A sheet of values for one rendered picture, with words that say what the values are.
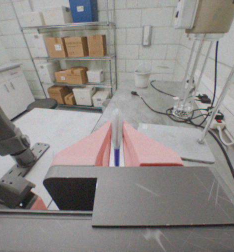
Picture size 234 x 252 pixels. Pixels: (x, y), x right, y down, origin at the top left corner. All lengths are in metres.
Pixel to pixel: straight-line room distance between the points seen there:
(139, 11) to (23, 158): 2.35
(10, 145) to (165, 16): 2.39
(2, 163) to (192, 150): 0.76
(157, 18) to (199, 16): 2.06
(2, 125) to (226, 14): 0.62
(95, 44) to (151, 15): 0.92
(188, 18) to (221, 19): 0.07
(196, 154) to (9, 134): 0.64
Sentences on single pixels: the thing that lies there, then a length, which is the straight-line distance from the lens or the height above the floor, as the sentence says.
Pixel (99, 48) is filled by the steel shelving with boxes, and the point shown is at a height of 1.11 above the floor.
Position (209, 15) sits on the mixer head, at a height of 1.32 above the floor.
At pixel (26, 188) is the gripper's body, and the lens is 0.25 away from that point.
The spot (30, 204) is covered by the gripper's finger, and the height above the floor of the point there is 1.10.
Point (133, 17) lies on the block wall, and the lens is 2.50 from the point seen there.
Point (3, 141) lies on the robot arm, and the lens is 0.49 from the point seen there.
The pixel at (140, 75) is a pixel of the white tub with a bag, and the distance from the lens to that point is 1.11.
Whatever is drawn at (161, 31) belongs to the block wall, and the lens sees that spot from 2.48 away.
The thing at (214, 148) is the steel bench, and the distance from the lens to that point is 0.67.
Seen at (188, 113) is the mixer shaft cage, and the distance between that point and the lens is 0.51.
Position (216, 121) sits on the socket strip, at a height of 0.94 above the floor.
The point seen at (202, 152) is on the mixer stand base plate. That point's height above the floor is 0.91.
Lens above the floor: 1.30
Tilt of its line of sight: 37 degrees down
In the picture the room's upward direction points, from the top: 2 degrees counter-clockwise
